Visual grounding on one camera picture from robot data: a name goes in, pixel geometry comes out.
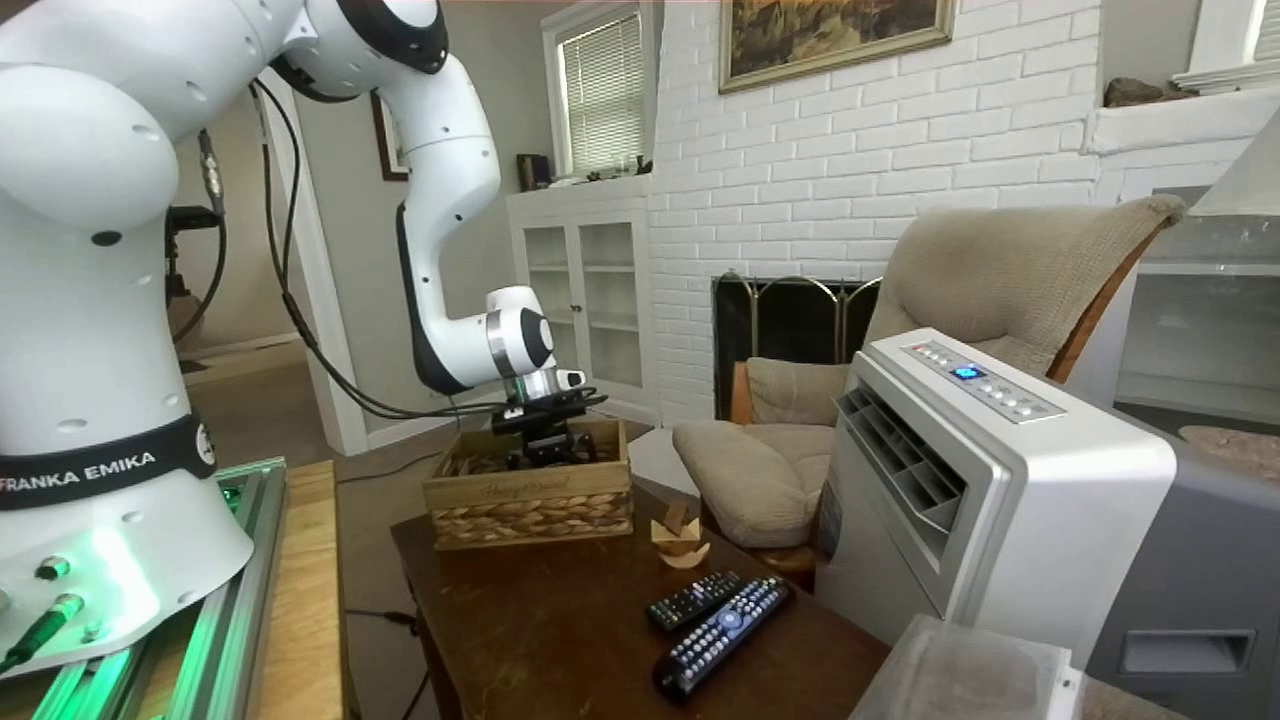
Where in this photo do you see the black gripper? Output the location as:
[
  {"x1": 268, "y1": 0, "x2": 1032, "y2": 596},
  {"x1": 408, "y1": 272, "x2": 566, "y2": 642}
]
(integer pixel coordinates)
[{"x1": 492, "y1": 413, "x2": 604, "y2": 477}]

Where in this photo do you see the woven rectangular basket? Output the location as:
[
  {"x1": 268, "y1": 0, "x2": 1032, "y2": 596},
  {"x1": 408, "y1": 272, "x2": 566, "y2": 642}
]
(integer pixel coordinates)
[{"x1": 420, "y1": 417, "x2": 641, "y2": 551}]

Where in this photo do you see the pale wooden base block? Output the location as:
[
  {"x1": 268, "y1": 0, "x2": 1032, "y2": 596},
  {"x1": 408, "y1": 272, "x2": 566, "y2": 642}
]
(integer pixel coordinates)
[{"x1": 656, "y1": 541, "x2": 712, "y2": 577}]

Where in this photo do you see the dark wood side table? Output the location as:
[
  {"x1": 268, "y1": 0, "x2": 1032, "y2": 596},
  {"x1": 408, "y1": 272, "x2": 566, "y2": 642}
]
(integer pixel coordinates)
[{"x1": 389, "y1": 484, "x2": 897, "y2": 720}]

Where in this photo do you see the short black remote control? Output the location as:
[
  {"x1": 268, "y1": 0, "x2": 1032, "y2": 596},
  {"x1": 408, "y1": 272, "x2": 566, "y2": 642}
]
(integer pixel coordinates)
[{"x1": 644, "y1": 567, "x2": 744, "y2": 641}]

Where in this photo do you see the long black remote control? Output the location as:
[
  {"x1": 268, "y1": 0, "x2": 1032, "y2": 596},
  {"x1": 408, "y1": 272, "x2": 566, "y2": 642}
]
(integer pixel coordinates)
[{"x1": 649, "y1": 570, "x2": 801, "y2": 708}]

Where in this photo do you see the brass framed fireplace screen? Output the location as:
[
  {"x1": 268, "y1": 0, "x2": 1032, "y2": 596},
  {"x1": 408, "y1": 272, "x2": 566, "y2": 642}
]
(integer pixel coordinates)
[{"x1": 710, "y1": 272, "x2": 889, "y2": 425}]

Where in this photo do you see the light wood workbench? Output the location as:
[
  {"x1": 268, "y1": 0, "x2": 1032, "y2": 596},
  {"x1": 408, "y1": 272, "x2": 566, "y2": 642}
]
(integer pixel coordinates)
[{"x1": 245, "y1": 456, "x2": 351, "y2": 720}]

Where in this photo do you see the small dark framed picture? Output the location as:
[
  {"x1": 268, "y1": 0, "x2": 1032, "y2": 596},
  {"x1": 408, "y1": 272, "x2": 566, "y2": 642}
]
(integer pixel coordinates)
[{"x1": 370, "y1": 86, "x2": 412, "y2": 184}]

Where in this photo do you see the white framed window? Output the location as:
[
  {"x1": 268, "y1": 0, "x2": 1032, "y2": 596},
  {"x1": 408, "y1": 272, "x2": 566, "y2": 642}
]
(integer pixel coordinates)
[
  {"x1": 535, "y1": 0, "x2": 668, "y2": 187},
  {"x1": 1186, "y1": 0, "x2": 1280, "y2": 76}
]

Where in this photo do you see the grey bin with pale lid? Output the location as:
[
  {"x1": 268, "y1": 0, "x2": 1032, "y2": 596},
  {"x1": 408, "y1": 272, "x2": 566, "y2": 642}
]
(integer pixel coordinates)
[{"x1": 849, "y1": 612, "x2": 1090, "y2": 720}]

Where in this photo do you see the beige recliner armchair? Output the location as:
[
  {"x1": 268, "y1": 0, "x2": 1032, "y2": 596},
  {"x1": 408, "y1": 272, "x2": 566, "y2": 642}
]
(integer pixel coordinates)
[{"x1": 672, "y1": 192, "x2": 1193, "y2": 577}]

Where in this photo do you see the white portable air conditioner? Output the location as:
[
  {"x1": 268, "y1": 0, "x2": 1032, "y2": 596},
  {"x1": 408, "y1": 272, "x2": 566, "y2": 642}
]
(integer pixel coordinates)
[{"x1": 813, "y1": 322, "x2": 1180, "y2": 666}]

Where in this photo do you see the gold framed landscape painting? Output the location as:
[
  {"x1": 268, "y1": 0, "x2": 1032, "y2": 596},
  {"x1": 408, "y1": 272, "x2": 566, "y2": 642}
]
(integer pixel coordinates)
[{"x1": 716, "y1": 0, "x2": 961, "y2": 94}]

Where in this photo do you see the table lamp smooth white shade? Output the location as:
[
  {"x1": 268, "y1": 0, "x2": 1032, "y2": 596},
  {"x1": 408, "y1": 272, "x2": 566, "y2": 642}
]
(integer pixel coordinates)
[{"x1": 1186, "y1": 105, "x2": 1280, "y2": 223}]

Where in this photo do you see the black floor cable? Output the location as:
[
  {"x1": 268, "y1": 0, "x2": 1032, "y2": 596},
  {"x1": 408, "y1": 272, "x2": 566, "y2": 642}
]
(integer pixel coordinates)
[{"x1": 339, "y1": 604, "x2": 431, "y2": 720}]

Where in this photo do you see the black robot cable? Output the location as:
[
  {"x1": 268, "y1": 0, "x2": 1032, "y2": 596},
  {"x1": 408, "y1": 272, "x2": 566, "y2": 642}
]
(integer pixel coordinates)
[{"x1": 164, "y1": 76, "x2": 492, "y2": 425}]

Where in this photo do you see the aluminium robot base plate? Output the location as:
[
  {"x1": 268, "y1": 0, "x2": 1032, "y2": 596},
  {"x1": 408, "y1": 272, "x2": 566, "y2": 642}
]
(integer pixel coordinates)
[{"x1": 0, "y1": 456, "x2": 292, "y2": 720}]

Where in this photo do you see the black camera on tripod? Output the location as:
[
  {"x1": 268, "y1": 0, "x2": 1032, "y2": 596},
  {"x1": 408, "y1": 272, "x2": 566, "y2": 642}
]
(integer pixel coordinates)
[{"x1": 161, "y1": 125, "x2": 234, "y2": 304}]

